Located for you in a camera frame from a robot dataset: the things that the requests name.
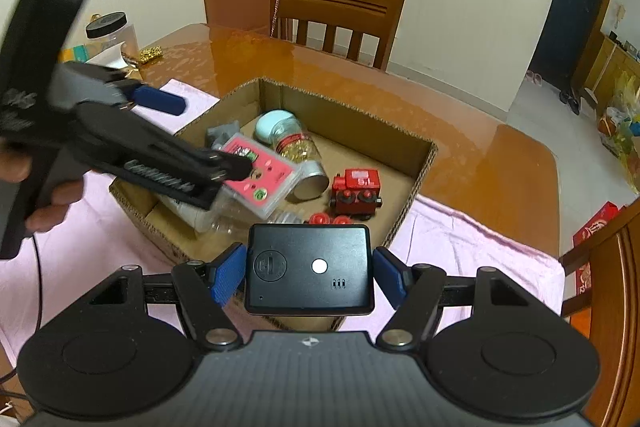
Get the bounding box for black toy train red caps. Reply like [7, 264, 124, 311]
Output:
[307, 212, 354, 228]

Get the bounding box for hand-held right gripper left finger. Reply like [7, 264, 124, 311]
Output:
[87, 243, 249, 353]

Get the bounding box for wooden chair with chain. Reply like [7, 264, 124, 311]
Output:
[269, 0, 407, 72]

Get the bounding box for black cable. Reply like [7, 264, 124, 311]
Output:
[0, 234, 46, 390]

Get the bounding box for red carton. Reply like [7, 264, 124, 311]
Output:
[572, 201, 621, 304]

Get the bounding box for brown cardboard box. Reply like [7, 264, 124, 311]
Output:
[109, 77, 440, 333]

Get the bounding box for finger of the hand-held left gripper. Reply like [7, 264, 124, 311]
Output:
[119, 79, 189, 118]
[199, 148, 254, 184]

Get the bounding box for black rectangular device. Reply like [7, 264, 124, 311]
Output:
[243, 223, 376, 318]

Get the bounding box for wooden cabinet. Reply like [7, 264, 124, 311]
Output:
[571, 31, 640, 108]

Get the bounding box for clear jar with black lid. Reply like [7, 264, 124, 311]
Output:
[84, 11, 140, 64]

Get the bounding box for yellow plastic bags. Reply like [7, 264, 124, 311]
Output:
[596, 71, 640, 194]

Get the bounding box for pink cloth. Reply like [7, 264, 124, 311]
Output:
[0, 78, 567, 360]

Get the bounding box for clear plastic case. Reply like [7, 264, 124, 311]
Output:
[210, 132, 306, 221]

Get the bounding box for person's left hand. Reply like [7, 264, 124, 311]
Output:
[0, 151, 85, 234]

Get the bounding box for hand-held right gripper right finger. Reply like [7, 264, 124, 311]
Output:
[372, 246, 532, 353]

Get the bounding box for dark door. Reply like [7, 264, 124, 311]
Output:
[529, 0, 621, 102]

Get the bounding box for clear plastic jar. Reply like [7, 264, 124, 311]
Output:
[207, 197, 307, 238]

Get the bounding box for clear bottle of gold capsules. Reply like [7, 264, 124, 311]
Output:
[274, 117, 329, 202]

